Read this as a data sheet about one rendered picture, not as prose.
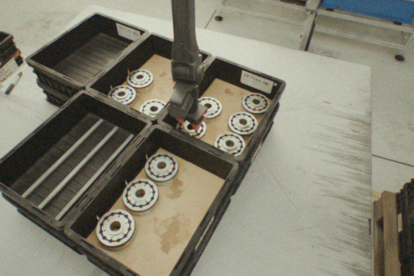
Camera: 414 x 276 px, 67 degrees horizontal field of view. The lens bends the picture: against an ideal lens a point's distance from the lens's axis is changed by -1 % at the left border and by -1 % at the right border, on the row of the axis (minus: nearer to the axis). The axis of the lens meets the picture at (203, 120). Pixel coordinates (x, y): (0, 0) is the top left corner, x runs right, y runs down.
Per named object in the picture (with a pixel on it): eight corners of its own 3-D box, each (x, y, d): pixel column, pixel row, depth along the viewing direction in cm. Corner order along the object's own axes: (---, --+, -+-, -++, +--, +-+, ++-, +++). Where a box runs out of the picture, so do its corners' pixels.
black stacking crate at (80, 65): (101, 33, 150) (96, 11, 141) (152, 53, 141) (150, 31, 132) (35, 83, 127) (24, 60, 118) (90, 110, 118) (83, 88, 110)
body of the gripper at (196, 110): (196, 124, 98) (196, 108, 92) (170, 110, 102) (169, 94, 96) (207, 111, 102) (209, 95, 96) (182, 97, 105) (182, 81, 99)
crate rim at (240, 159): (214, 59, 125) (214, 54, 123) (286, 86, 116) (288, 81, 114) (155, 127, 102) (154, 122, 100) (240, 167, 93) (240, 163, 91)
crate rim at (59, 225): (84, 93, 111) (83, 88, 109) (155, 127, 102) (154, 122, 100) (-16, 180, 88) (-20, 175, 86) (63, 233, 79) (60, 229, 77)
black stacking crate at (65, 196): (90, 112, 118) (83, 90, 109) (156, 145, 109) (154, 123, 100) (0, 196, 95) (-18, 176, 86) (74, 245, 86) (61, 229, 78)
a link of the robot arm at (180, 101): (204, 63, 87) (174, 57, 89) (189, 90, 80) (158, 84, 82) (206, 94, 96) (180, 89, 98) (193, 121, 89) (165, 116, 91)
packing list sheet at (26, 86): (43, 46, 160) (42, 46, 160) (82, 57, 156) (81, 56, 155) (-5, 89, 140) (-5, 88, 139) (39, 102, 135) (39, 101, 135)
